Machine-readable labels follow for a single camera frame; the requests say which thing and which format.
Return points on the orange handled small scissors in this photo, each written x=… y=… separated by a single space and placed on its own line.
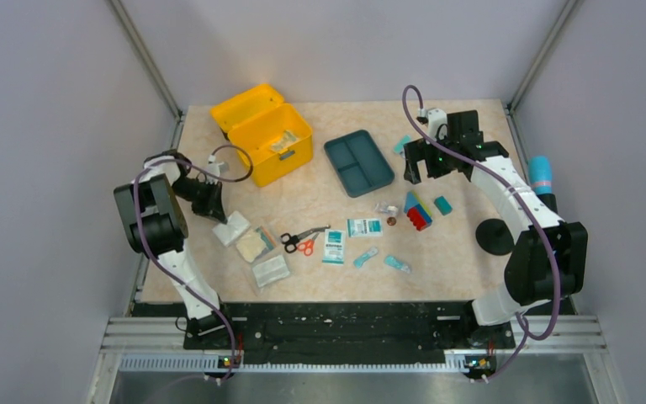
x=307 y=246

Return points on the teal divided plastic tray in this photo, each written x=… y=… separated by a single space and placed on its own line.
x=358 y=163

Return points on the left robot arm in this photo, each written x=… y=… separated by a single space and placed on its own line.
x=154 y=224

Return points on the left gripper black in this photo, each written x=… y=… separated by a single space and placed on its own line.
x=212 y=206

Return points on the clear bag white gauze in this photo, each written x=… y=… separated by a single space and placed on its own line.
x=271 y=271

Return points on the yellow medicine box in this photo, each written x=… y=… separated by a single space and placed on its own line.
x=273 y=136

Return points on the blue cylinder tool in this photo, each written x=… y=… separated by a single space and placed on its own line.
x=541 y=181

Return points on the teal bandage roll packet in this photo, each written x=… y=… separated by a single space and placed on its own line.
x=364 y=257

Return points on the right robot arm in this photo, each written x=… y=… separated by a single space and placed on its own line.
x=547 y=261

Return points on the small teal block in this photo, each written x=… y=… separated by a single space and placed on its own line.
x=443 y=205

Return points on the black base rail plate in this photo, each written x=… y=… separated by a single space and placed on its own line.
x=338 y=333

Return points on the toy brick block assembly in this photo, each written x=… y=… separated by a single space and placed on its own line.
x=416 y=212

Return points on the small clear bandage packet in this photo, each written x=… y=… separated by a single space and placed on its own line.
x=384 y=208

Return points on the white gauze pad bag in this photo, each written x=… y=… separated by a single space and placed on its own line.
x=227 y=233

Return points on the gloves packet orange teal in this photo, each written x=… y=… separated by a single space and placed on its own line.
x=255 y=244

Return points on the black round stand base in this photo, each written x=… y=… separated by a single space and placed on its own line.
x=494 y=237

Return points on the gauze packet teal white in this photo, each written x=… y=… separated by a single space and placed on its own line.
x=334 y=247
x=364 y=228

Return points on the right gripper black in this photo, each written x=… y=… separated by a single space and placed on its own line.
x=420 y=150

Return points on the black handled scissors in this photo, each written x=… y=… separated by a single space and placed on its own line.
x=291 y=241

